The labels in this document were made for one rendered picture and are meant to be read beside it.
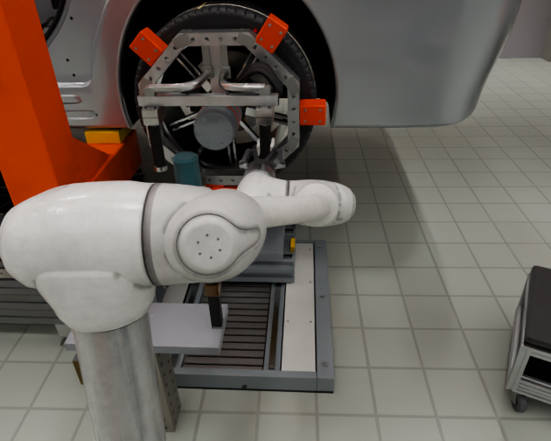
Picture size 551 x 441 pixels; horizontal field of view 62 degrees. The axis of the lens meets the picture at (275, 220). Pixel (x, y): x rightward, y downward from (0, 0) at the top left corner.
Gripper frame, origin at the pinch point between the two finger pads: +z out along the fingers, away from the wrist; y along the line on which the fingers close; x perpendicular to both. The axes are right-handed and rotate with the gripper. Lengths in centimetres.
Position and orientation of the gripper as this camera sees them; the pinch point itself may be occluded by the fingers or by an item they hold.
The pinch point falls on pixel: (265, 146)
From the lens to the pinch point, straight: 143.2
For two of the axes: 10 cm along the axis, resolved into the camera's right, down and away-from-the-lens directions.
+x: -0.2, -8.4, -5.4
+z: 0.6, -5.4, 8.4
